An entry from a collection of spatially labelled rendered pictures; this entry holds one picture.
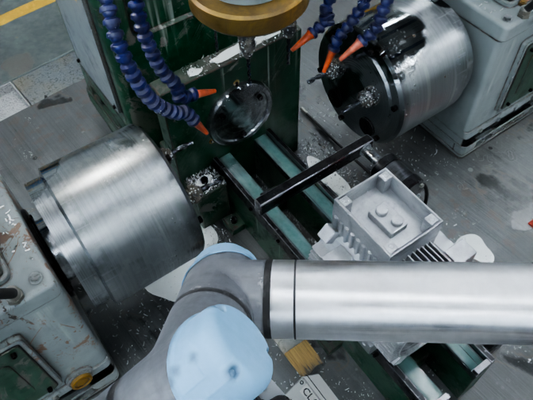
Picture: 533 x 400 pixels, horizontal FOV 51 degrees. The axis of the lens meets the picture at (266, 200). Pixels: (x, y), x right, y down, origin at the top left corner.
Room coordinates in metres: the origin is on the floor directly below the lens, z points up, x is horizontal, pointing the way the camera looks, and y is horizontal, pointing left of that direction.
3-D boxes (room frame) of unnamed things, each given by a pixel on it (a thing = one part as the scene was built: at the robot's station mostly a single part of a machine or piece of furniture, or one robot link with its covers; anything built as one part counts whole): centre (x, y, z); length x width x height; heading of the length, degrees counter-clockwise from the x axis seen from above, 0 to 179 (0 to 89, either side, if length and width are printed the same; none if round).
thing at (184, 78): (0.83, 0.08, 0.97); 0.30 x 0.11 x 0.34; 123
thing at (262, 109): (0.78, 0.04, 1.01); 0.15 x 0.02 x 0.15; 123
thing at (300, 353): (0.43, -0.02, 0.80); 0.21 x 0.05 x 0.01; 33
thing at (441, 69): (0.88, -0.29, 1.04); 0.41 x 0.25 x 0.25; 123
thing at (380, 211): (0.45, -0.17, 1.11); 0.12 x 0.11 x 0.07; 33
